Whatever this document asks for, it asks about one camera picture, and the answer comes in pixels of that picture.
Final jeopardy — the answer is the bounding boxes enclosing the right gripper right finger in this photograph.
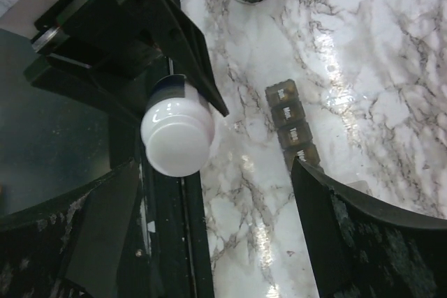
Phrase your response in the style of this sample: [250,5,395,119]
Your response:
[291,158,446,297]

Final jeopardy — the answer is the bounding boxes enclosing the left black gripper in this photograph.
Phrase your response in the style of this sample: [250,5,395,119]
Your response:
[24,0,229,127]

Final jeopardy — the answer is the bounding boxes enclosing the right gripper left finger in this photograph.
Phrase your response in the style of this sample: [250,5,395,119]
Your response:
[1,161,139,297]

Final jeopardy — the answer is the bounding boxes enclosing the white pill bottle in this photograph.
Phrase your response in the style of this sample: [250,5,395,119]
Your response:
[140,74,215,177]

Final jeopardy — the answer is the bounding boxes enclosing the grey weekly pill organizer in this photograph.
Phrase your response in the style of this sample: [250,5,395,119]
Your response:
[265,80,324,174]

